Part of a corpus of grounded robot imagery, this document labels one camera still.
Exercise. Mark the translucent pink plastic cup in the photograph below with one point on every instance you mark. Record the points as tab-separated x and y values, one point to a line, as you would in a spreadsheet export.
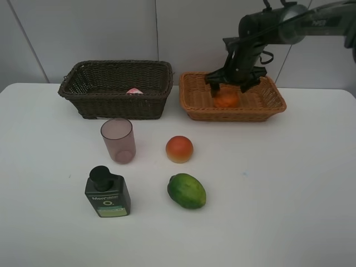
118	136

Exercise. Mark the red yellow peach fruit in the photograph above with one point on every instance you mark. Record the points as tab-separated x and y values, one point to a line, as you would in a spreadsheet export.
179	149

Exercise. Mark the pink spray bottle white cap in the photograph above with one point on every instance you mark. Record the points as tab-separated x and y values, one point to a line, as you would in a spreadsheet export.
134	91

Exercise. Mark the orange tangerine fruit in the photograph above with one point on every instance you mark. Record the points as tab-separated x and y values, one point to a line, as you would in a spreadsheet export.
226	98

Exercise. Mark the light orange wicker basket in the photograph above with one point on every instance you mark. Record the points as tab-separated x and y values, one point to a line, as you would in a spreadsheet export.
256	105

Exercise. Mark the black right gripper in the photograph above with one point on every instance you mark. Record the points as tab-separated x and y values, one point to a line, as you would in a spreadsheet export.
239	68

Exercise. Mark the dark green shampoo bottle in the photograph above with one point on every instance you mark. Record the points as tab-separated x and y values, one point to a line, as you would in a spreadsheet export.
107	193

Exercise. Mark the dark brown wicker basket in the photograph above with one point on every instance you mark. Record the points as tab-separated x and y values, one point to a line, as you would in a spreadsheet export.
97	88

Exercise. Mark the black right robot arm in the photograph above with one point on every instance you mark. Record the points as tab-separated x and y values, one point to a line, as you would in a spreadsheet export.
287	25

